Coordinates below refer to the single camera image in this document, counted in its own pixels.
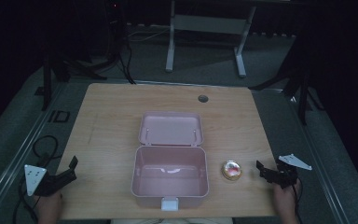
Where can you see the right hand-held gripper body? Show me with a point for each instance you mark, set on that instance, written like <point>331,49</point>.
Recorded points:
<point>287,174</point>

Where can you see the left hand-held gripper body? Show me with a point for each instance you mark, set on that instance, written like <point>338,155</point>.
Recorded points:
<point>35,179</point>

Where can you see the round pastry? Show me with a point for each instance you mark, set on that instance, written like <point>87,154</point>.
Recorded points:
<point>231,170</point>

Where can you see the pink plastic box with lid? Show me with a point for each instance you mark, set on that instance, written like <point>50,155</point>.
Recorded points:
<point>170,174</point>

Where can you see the person's right hand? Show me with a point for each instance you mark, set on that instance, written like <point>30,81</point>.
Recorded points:
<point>284,199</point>

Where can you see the person's left hand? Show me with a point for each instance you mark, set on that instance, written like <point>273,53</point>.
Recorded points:
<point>49,207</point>

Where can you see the black metal stand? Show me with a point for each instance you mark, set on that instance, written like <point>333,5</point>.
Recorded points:
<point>62,70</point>
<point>295,84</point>

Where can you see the round grey table grommet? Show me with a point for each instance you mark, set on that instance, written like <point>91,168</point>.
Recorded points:
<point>203,99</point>

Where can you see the white metal table frame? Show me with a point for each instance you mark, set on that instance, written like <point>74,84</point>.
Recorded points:
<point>211,25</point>

